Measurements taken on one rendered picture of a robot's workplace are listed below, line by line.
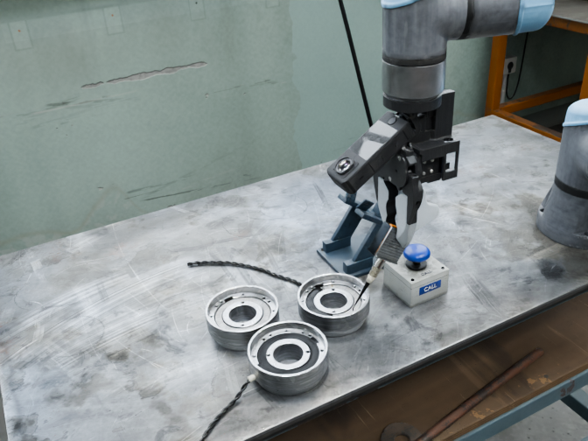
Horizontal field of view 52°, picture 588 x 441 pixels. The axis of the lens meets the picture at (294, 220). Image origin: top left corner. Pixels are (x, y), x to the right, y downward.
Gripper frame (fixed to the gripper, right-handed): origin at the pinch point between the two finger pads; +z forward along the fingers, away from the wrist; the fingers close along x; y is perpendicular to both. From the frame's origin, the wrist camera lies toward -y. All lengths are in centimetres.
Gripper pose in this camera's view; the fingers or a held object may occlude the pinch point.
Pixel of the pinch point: (394, 235)
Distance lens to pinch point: 84.9
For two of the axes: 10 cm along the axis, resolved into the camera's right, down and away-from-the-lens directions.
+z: 0.6, 8.6, 5.1
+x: -4.3, -4.4, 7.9
